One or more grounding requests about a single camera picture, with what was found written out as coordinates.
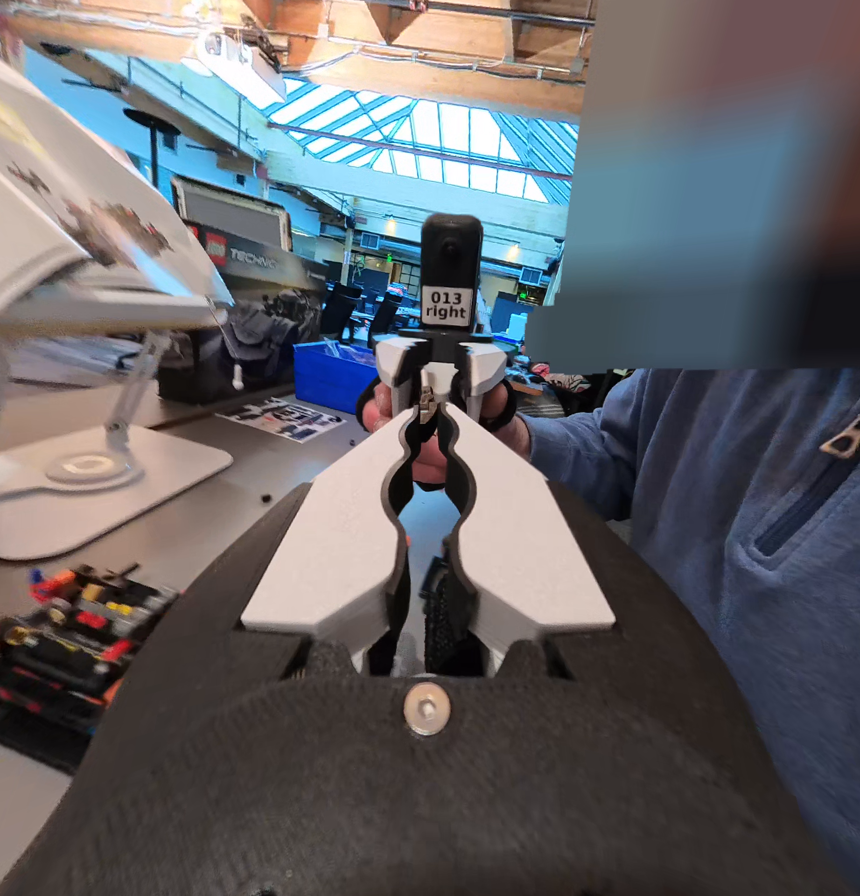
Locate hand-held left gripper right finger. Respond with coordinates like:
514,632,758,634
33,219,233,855
433,405,616,645

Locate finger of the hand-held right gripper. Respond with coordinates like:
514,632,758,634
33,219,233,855
374,336,428,421
463,343,508,421

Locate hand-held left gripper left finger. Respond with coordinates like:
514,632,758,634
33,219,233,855
241,408,431,644

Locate black orange lego model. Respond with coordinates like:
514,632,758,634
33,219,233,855
0,563,183,774

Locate white lego instruction booklet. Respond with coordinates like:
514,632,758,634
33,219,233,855
0,45,236,333

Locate person's right forearm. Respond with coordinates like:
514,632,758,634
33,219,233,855
526,370,690,547

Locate lego sticker sheet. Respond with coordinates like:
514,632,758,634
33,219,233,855
216,396,349,444

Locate black lego set box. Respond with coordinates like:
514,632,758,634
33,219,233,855
157,175,334,407

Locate person's right hand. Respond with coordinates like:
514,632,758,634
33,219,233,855
370,381,533,488

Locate blue plastic bin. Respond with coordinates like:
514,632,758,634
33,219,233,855
293,341,379,416

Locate white book stand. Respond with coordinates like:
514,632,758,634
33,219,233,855
0,290,236,562

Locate white ceiling projector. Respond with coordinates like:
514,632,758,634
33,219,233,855
181,31,288,106

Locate black floor lamp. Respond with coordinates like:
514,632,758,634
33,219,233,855
123,106,183,190

